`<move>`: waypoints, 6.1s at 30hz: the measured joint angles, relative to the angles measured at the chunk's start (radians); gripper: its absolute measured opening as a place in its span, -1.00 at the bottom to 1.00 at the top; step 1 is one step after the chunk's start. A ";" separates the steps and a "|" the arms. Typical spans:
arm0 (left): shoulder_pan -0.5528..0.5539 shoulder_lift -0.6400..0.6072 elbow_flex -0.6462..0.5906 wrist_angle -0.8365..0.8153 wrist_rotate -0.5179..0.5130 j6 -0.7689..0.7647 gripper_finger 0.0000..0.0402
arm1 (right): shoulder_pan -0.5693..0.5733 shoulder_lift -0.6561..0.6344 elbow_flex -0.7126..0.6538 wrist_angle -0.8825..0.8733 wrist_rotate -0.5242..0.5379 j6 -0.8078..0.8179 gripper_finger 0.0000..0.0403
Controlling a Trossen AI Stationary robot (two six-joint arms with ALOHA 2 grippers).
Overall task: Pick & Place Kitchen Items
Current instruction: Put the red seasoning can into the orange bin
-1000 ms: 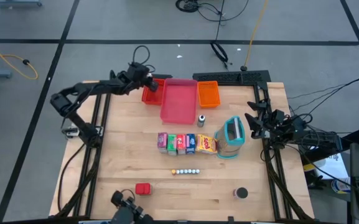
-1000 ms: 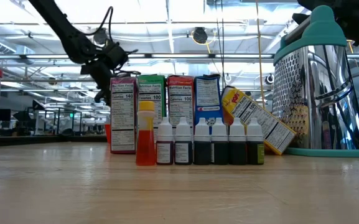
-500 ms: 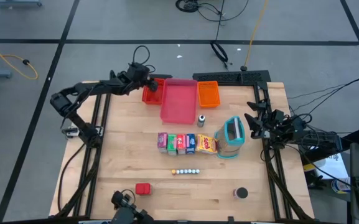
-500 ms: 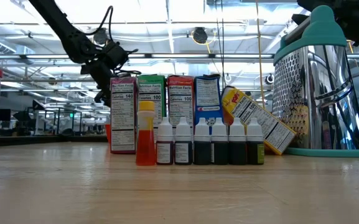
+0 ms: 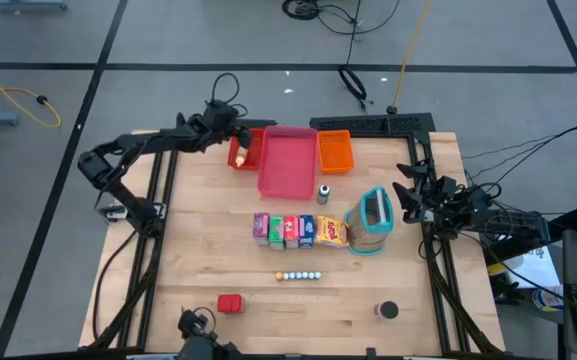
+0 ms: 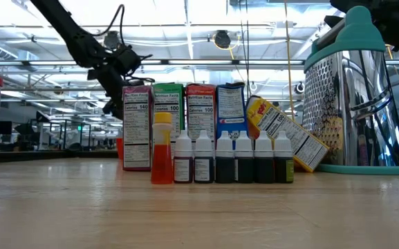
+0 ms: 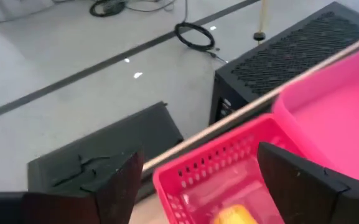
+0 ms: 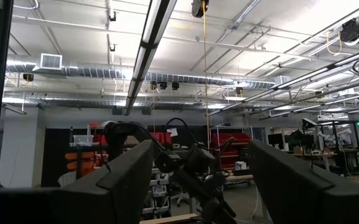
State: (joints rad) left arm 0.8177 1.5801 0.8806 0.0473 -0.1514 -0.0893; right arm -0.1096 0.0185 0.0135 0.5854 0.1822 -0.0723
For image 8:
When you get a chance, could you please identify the neighbouring black robot rig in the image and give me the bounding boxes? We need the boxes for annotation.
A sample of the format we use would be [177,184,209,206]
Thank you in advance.
[301,117,359,175]

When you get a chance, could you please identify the orange storage bins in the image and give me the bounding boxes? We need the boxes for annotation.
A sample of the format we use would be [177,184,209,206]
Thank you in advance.
[64,150,109,179]

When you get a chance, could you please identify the black ceiling cable reel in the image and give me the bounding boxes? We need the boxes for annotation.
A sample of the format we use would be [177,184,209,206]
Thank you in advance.
[191,0,210,19]
[339,17,359,44]

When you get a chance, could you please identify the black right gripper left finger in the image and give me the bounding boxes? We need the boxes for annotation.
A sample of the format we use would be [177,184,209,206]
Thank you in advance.
[0,139,154,224]

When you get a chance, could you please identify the yellow hanging cable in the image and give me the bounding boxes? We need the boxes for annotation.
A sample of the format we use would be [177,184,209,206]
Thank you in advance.
[201,0,212,150]

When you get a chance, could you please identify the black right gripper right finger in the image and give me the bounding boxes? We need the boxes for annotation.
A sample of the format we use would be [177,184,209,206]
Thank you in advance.
[248,139,359,224]

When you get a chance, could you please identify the long ceiling light fixture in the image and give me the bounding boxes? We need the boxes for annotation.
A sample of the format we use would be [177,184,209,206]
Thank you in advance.
[122,0,178,116]
[206,45,359,118]

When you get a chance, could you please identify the red bin shelving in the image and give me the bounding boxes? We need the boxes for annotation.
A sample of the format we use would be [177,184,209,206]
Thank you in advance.
[210,124,254,172]

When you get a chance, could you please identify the clear plastic box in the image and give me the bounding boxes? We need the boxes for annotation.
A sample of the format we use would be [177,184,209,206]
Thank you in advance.
[72,134,95,147]

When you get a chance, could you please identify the white air vent grille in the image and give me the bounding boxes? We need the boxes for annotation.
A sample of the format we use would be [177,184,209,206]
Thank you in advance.
[32,52,63,72]

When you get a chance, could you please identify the storage bin rack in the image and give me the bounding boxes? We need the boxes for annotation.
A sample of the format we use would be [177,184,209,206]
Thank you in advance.
[141,167,172,218]

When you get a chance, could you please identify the silver air duct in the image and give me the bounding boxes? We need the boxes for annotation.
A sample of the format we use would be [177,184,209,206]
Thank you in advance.
[0,50,277,90]

